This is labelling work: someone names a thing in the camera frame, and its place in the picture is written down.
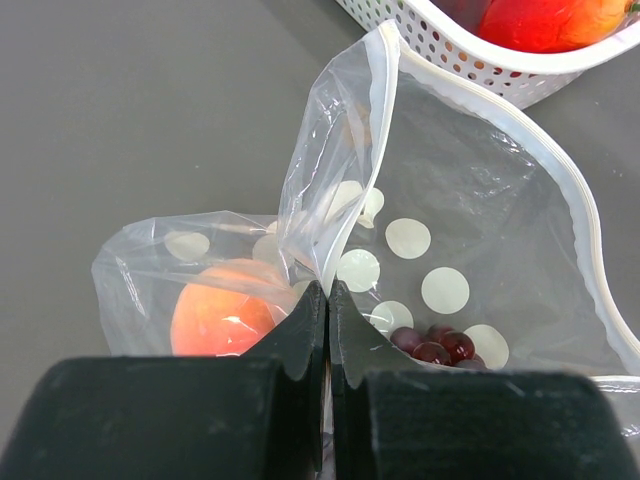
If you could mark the dark purple fake grapes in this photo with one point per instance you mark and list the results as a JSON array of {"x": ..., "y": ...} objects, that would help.
[{"x": 441, "y": 345}]

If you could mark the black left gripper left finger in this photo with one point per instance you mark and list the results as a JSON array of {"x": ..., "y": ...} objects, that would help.
[{"x": 254, "y": 416}]

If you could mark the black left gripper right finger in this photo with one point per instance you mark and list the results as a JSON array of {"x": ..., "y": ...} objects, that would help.
[{"x": 397, "y": 419}]

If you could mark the clear zip top bag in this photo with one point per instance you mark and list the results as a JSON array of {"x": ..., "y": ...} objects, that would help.
[{"x": 430, "y": 198}]

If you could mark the white perforated plastic basket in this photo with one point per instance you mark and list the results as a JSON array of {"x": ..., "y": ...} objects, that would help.
[{"x": 521, "y": 78}]

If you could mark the red yellow fake mango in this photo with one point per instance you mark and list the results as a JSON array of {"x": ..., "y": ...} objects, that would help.
[{"x": 552, "y": 26}]

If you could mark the fake peach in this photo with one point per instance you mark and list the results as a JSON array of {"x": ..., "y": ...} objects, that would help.
[{"x": 228, "y": 308}]

